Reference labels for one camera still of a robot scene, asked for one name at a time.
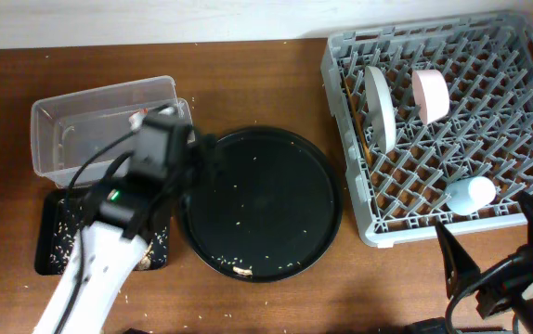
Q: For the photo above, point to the wooden chopstick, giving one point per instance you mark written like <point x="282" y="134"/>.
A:
<point x="358" y="126"/>

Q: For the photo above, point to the grey plate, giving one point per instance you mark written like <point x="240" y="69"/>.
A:
<point x="381" y="114"/>

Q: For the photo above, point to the round black tray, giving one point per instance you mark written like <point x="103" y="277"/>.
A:
<point x="275" y="208"/>

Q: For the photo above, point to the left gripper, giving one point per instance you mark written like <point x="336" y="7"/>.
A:
<point x="193" y="177"/>

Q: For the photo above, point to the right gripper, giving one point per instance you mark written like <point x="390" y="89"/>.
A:
<point x="458" y="266"/>

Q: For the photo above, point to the peanut on tray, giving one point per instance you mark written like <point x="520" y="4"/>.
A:
<point x="242" y="271"/>

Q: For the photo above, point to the pink bowl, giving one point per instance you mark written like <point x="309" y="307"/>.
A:
<point x="431" y="94"/>

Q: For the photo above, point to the grey dishwasher rack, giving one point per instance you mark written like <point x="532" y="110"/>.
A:
<point x="487" y="63"/>

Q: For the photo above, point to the black rectangular tray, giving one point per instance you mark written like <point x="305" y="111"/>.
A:
<point x="53" y="232"/>

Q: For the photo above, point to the blue cup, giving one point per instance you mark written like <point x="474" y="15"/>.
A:
<point x="470" y="195"/>

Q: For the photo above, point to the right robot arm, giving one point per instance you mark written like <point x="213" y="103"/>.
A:
<point x="445" y="324"/>

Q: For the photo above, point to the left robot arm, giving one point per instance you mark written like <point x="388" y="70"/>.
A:
<point x="115" y="223"/>

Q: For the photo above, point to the clear plastic bin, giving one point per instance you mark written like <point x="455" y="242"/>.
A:
<point x="65" y="131"/>

